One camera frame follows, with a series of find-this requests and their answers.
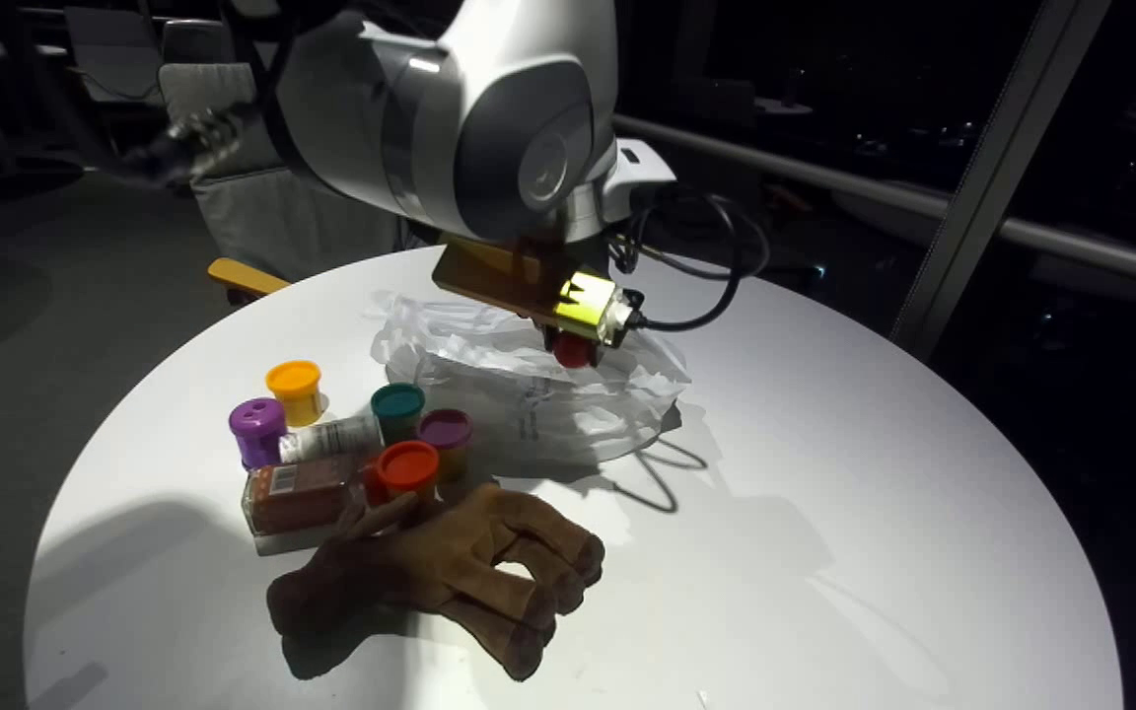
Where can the white pill bottle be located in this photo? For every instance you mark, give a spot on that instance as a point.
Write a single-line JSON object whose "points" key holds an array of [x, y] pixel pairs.
{"points": [[337, 434]]}

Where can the red lid play-doh tub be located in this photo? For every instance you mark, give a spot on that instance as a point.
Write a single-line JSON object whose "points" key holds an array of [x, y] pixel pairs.
{"points": [[576, 353]]}

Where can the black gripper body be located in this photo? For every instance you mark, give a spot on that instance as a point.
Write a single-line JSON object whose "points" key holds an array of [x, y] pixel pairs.
{"points": [[524, 280]]}

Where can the metal window rail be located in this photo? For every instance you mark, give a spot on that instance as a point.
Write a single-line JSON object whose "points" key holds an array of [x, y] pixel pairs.
{"points": [[980, 212]]}

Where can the pink lid play-doh tub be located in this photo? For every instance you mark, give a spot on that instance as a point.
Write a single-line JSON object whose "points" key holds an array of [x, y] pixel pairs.
{"points": [[447, 430]]}

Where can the brown plush moose toy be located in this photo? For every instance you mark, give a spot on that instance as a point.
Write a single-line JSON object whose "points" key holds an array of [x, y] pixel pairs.
{"points": [[494, 561]]}

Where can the yellow wrist camera box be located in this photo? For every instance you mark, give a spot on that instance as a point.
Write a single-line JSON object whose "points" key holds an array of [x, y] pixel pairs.
{"points": [[599, 308]]}

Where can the yellow play-doh tub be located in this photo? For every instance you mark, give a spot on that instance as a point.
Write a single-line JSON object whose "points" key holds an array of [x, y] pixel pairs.
{"points": [[299, 390]]}

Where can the wooden chair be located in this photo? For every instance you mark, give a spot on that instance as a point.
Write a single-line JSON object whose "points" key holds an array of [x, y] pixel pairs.
{"points": [[241, 279]]}

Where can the purple play-doh tub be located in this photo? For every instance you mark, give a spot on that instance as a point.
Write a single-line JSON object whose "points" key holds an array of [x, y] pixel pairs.
{"points": [[259, 430]]}

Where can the teal lid play-doh tub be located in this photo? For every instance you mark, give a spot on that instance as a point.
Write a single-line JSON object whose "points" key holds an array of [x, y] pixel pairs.
{"points": [[395, 409]]}

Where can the orange lid play-doh tub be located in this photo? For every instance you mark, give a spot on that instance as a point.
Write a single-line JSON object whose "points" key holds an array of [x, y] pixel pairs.
{"points": [[403, 468]]}

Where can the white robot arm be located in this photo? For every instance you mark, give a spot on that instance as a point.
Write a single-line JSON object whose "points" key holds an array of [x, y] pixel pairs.
{"points": [[487, 119]]}

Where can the brown spice bottle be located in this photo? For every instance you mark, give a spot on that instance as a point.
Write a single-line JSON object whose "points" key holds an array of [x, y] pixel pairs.
{"points": [[299, 503]]}

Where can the white plastic bag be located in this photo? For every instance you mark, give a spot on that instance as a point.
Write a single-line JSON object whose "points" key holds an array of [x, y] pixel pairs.
{"points": [[525, 409]]}

